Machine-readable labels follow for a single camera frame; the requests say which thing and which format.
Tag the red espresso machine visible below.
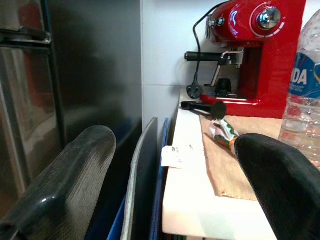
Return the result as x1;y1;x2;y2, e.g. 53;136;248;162
199;0;307;120

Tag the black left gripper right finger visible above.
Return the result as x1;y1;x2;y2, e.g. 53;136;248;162
234;133;320;240

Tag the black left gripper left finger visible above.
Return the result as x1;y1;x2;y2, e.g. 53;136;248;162
0;124;118;240

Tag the black-handled portafilter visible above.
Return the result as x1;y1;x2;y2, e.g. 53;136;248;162
184;50;245;70

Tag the brown cardboard sheet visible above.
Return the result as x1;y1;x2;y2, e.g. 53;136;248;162
199;114;286;202

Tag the white paper receipt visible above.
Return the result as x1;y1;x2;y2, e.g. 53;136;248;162
161;143;195;170

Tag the silver steel fridge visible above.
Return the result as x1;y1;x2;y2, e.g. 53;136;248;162
0;0;144;211

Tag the clear water bottle blue cap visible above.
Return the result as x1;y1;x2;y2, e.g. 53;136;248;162
277;12;320;171

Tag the blue flat board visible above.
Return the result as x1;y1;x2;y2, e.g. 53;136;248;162
106;194;127;240
149;117;172;240

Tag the black coffee tamper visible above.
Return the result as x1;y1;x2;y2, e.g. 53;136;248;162
180;100;227;120

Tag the colourful snack wrapper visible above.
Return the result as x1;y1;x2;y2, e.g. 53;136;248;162
208;118;241;156

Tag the dark grey flat board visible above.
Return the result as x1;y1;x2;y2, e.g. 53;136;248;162
121;116;159;240

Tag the black power cord with plug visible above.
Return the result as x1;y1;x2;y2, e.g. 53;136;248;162
186;4;226;100

